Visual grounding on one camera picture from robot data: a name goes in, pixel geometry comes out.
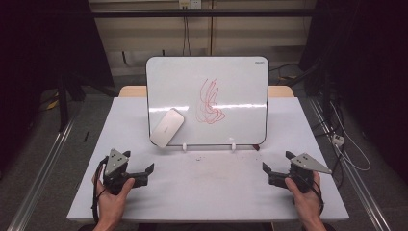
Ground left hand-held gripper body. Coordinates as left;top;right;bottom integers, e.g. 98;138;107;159
102;148;133;195

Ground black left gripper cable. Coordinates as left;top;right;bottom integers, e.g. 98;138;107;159
90;155;110;224

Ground white whiteboard eraser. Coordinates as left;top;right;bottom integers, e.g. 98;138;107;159
149;107;186;149

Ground black hanging cable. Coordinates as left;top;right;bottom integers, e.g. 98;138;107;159
182;8;191;57

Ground person's left hand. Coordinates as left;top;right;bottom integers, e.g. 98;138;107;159
91;174;137;226

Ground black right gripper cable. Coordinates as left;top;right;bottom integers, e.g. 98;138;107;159
310;174;325;216

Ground white floor cable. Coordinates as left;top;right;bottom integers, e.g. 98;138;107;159
329;101;372;172

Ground black curtain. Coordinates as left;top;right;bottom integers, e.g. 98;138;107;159
297;0;408;184
0;0;115;174

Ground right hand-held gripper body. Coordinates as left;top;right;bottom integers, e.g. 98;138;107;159
287;152;333;195

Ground white wall socket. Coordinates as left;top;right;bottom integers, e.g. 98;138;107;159
178;0;203;10

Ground white whiteboard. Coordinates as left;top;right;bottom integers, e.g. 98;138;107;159
145;56;269;147

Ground black horizontal bar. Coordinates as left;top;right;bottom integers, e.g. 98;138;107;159
90;9;319;18

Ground aluminium floor rail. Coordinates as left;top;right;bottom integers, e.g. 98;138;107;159
308;96;393;231
7;116;80;231

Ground person's right hand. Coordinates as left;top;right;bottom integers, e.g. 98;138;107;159
284;170;325;223

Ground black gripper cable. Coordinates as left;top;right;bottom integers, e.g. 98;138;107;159
310;174;325;216
90;155;110;224

